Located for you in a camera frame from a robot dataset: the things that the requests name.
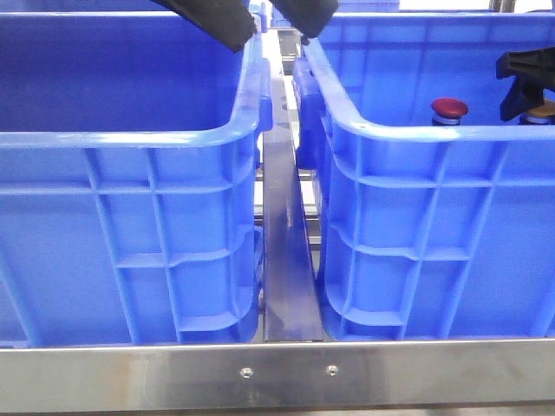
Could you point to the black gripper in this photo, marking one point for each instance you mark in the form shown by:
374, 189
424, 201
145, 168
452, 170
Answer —
533, 73

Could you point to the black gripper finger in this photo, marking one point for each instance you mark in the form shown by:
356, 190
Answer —
309, 17
228, 22

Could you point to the yellow mushroom push button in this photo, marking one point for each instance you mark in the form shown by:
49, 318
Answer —
539, 116

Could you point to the red mushroom push button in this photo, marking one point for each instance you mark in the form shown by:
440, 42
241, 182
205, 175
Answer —
448, 111

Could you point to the rear centre blue crate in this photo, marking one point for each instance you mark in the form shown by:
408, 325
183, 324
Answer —
361, 6

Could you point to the left blue plastic bin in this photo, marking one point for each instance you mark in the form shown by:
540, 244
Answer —
128, 156

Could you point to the blue plastic bin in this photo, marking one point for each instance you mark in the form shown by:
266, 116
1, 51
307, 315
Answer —
128, 156
428, 232

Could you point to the right blue plastic bin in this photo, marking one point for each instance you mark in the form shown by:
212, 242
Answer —
428, 232

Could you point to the steel front rack rail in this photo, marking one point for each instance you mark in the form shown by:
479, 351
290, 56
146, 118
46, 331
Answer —
277, 375

